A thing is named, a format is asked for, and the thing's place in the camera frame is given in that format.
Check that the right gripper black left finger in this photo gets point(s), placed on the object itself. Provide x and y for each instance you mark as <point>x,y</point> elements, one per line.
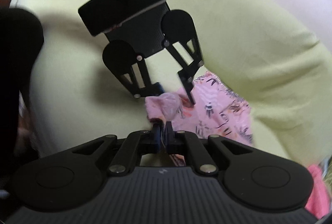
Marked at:
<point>70,178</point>

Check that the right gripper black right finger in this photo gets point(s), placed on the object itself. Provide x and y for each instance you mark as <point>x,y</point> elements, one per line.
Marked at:
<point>250,176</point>

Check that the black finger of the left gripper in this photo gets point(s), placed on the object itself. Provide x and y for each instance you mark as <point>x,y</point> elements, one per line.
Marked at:
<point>119,57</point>
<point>178,26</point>

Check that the pink patterned garment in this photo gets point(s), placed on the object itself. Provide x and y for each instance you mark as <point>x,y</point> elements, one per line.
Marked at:
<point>218,110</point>

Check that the black sleeve forearm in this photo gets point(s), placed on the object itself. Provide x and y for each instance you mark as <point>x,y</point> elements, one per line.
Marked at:
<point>22,39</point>

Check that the coral pink folded cloth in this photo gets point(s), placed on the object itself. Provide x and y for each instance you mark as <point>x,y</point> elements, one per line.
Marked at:
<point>319,201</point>

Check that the light green sofa cover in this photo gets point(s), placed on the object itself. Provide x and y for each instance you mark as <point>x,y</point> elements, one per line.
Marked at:
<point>255,47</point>

